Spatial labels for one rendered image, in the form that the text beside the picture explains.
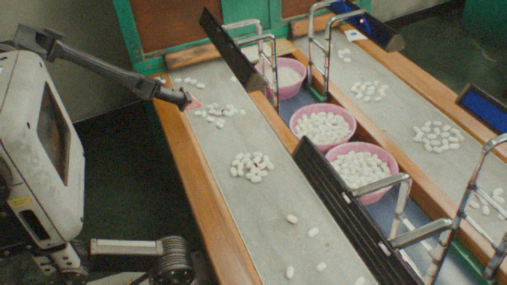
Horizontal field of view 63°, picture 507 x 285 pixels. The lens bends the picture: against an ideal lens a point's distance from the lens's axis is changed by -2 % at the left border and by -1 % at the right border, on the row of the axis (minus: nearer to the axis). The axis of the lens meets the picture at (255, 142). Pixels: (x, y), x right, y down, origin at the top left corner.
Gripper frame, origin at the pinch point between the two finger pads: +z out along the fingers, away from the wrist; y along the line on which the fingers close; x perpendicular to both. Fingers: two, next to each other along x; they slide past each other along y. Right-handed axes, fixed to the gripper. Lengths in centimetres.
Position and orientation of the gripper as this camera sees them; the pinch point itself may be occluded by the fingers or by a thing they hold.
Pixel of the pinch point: (199, 105)
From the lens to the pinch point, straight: 176.2
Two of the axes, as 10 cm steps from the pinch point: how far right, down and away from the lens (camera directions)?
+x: -5.2, 7.7, 3.7
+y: -3.8, -5.9, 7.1
